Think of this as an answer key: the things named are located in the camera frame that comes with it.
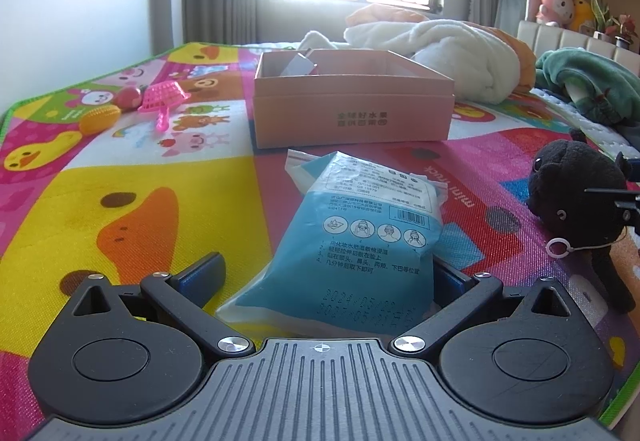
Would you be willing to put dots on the blue face mask packet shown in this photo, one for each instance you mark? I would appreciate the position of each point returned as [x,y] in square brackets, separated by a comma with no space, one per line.
[340,241]

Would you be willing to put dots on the pink plastic sieve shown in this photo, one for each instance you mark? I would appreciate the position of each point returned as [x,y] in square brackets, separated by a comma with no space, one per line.
[162,96]

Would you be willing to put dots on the yellow plush toy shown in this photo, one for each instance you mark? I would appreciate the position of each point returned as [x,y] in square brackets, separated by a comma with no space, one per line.
[581,11]

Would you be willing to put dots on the orange plastic toy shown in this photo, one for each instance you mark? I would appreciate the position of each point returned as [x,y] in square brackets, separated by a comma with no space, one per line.
[100,120]

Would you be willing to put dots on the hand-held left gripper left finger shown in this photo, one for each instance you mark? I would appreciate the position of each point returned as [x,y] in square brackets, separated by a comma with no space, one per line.
[200,276]

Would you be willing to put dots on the red potted plant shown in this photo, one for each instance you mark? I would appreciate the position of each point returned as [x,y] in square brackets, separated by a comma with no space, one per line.
[624,28]

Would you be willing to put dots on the white standing panel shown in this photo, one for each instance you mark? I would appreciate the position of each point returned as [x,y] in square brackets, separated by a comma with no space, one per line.
[512,11]

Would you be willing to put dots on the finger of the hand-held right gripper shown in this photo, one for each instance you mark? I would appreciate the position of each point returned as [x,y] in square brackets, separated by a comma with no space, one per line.
[630,208]

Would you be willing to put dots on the green potted plant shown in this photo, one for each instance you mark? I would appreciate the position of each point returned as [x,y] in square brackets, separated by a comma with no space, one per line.
[600,16]

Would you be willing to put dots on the beige padded headboard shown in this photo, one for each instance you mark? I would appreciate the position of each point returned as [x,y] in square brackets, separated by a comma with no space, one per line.
[545,38]

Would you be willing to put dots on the black plush toy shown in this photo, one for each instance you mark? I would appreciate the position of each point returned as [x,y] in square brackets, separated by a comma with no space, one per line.
[570,181]

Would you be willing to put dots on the orange duvet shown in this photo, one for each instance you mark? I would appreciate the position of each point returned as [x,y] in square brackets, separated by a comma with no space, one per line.
[380,13]

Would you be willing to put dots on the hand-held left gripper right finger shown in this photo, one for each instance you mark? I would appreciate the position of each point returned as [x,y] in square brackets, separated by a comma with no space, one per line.
[452,283]

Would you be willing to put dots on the green blanket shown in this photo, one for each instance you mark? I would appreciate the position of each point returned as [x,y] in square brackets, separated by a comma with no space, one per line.
[590,71]

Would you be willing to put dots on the colourful cartoon play mat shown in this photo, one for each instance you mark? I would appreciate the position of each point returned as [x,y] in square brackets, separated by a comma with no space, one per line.
[100,201]

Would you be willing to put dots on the white fleece blanket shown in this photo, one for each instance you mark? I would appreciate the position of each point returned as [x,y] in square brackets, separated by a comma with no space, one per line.
[465,51]

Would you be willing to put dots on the small red round toy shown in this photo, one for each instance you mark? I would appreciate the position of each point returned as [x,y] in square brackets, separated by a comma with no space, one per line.
[129,98]

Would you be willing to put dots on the pink bunny plush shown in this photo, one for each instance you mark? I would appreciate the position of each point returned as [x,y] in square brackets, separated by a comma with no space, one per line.
[555,1]

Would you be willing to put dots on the pink cardboard box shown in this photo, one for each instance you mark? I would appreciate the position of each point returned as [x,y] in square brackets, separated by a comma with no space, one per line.
[350,111]

